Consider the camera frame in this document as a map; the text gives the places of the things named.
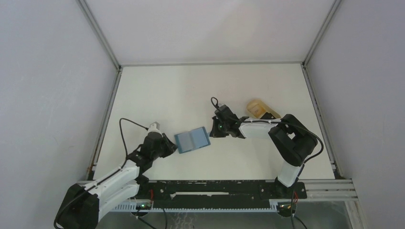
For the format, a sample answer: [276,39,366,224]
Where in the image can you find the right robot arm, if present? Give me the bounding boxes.
[210,104,324,198]

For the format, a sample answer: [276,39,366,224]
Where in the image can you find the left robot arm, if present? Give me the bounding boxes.
[53,132,177,229]

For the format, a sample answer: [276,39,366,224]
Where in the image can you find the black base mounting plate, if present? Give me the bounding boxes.
[131,180,308,207]

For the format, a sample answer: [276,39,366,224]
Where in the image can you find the aluminium frame rails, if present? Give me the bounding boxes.
[64,179,360,229]

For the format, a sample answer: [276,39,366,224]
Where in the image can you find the beige oval tray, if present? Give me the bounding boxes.
[246,98,281,120]

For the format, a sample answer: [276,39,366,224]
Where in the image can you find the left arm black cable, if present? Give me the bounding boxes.
[53,118,149,229]

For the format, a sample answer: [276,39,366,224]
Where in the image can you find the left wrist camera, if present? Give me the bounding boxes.
[148,122,162,135]

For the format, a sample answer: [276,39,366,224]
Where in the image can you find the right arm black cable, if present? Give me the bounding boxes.
[210,96,325,165]

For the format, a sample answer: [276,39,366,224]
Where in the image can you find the white cable duct strip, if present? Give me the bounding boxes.
[101,200,291,215]

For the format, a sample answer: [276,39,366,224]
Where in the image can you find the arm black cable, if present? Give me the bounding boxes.
[53,118,149,229]
[210,96,325,165]

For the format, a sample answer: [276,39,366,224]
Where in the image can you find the blue leather card holder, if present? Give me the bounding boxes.
[174,127,211,154]

